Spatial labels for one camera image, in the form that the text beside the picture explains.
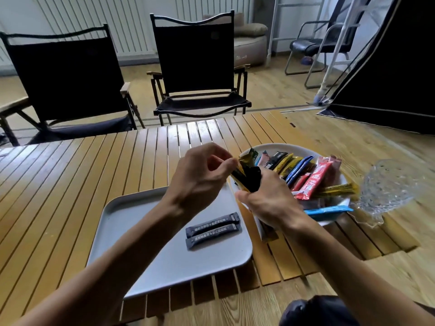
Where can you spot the person's left forearm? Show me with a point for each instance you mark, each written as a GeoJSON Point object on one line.
{"type": "Point", "coordinates": [102, 278]}

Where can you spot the beige inflatable sofa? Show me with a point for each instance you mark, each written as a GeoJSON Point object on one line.
{"type": "Point", "coordinates": [251, 47]}

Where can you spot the grey rectangular tray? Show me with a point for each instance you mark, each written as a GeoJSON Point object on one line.
{"type": "Point", "coordinates": [210, 264]}

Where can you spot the person's left hand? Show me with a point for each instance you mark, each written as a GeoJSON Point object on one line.
{"type": "Point", "coordinates": [197, 183]}

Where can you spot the small blue bundle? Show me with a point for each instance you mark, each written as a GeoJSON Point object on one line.
{"type": "Point", "coordinates": [307, 60]}

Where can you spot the person's right hand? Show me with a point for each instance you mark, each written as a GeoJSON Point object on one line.
{"type": "Point", "coordinates": [272, 203]}

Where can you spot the white wall radiator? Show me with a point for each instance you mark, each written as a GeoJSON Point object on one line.
{"type": "Point", "coordinates": [204, 6]}
{"type": "Point", "coordinates": [85, 13]}

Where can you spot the clear patterned glass cup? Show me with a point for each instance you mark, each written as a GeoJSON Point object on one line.
{"type": "Point", "coordinates": [384, 190]}

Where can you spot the black office chair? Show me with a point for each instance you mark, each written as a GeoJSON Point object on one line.
{"type": "Point", "coordinates": [306, 47]}

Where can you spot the black folding chair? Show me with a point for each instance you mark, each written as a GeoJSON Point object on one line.
{"type": "Point", "coordinates": [193, 54]}
{"type": "Point", "coordinates": [68, 74]}

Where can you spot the pile of sachets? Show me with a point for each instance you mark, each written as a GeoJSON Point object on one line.
{"type": "Point", "coordinates": [312, 179]}

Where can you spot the person's right leg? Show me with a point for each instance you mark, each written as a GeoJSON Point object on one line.
{"type": "Point", "coordinates": [323, 312]}

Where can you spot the black fabric backdrop panel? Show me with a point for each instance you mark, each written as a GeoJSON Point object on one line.
{"type": "Point", "coordinates": [391, 71]}

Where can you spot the white round bowl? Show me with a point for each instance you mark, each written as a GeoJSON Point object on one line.
{"type": "Point", "coordinates": [292, 148]}

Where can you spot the white metal frame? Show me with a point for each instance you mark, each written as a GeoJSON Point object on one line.
{"type": "Point", "coordinates": [336, 47]}

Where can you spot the person's right forearm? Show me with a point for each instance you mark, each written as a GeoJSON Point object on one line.
{"type": "Point", "coordinates": [357, 278]}

